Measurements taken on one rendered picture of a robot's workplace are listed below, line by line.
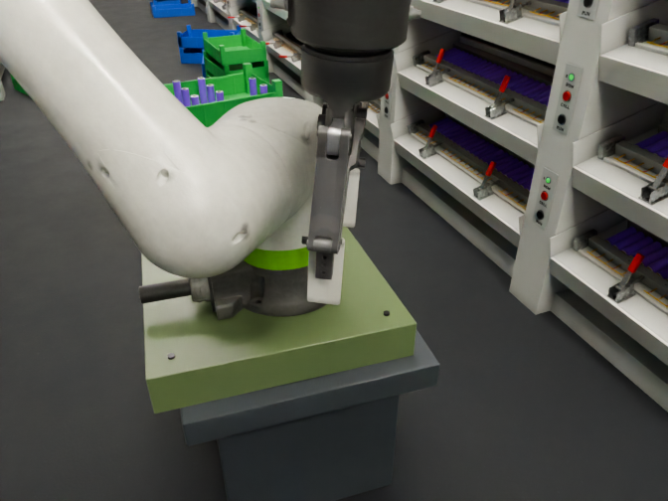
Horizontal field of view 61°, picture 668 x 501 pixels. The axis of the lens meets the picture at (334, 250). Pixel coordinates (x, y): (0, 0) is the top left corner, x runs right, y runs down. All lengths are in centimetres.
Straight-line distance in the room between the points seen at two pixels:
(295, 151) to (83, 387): 72
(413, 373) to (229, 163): 36
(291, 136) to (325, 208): 18
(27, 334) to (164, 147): 89
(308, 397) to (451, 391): 46
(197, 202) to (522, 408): 77
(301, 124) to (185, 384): 31
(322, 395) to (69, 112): 41
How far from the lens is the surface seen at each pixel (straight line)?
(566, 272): 121
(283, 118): 62
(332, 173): 44
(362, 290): 76
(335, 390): 70
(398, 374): 72
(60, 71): 55
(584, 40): 111
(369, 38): 44
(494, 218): 136
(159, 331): 72
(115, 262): 151
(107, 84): 54
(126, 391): 114
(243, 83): 159
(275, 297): 71
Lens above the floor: 78
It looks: 33 degrees down
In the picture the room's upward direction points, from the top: straight up
